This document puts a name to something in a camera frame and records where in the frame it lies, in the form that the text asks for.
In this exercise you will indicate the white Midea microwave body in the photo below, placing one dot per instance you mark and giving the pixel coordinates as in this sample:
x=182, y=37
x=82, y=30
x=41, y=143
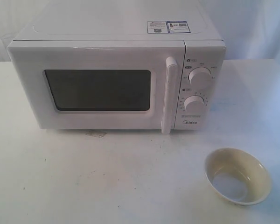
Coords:
x=126, y=20

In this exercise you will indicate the cream ceramic bowl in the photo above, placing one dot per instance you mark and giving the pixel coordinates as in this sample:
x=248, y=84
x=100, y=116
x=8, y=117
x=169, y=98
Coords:
x=237, y=177

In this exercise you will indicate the blue white warning label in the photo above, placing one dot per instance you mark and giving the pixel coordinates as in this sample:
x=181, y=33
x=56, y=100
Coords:
x=167, y=27

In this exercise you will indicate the white microwave door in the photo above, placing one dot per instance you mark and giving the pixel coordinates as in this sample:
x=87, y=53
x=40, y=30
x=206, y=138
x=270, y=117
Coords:
x=100, y=84

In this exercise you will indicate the white lower timer knob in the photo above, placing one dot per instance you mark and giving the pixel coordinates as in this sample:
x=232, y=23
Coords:
x=194, y=104

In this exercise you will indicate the white upper power knob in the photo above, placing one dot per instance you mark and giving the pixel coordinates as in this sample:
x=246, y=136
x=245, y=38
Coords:
x=200, y=78

